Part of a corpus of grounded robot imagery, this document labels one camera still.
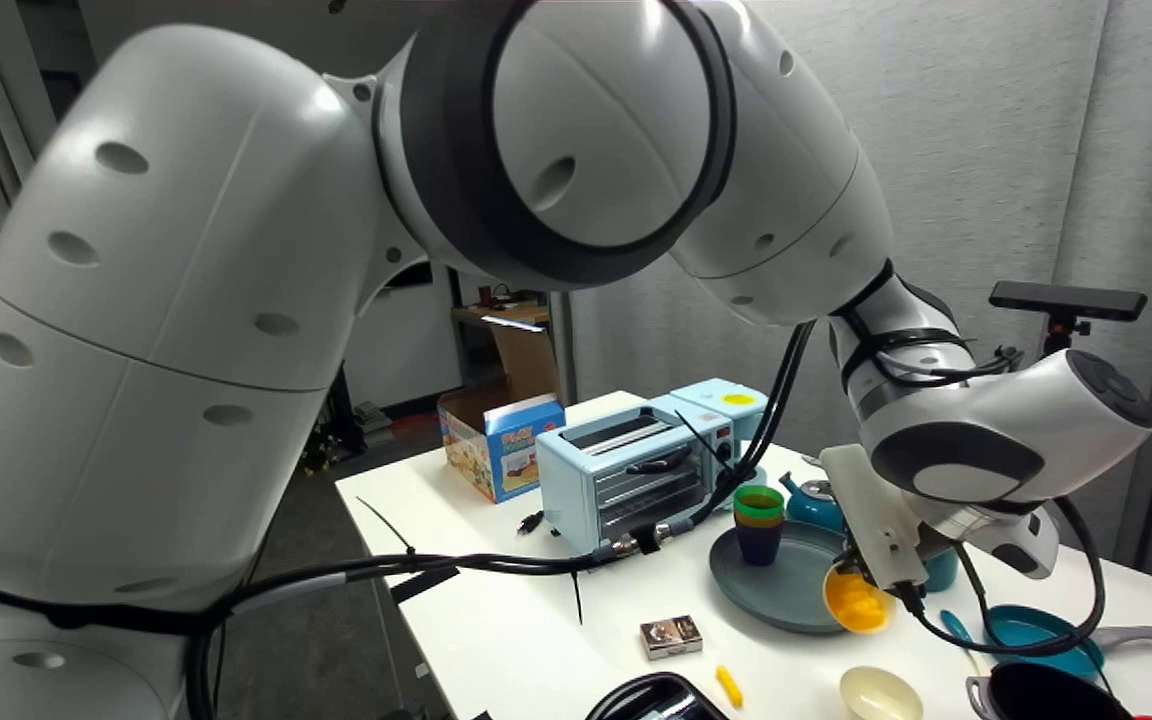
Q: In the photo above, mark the yellow bowl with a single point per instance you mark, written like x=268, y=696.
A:
x=852, y=600

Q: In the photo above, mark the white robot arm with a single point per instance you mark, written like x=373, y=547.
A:
x=189, y=253

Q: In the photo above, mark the cream bowl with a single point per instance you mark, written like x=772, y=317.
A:
x=872, y=695

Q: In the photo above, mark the light blue toaster oven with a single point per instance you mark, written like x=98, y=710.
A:
x=645, y=466

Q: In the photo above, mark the cardboard snack box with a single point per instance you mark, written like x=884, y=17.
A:
x=491, y=438

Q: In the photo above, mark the stacked colourful cups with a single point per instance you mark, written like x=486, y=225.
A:
x=756, y=523

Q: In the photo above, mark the small dark card box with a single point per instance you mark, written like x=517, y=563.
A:
x=670, y=638

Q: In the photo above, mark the grey-blue plate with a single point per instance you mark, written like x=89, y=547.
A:
x=788, y=591

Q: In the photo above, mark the teal pot with lid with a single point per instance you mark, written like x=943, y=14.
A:
x=939, y=563

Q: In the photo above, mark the teal frying pan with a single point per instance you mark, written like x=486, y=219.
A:
x=1040, y=638

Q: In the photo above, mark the black frying pan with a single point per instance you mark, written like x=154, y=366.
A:
x=1040, y=695

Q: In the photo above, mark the teal handled utensil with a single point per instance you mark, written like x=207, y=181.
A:
x=952, y=625

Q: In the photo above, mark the black camera on tripod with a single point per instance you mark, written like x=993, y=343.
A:
x=1064, y=307

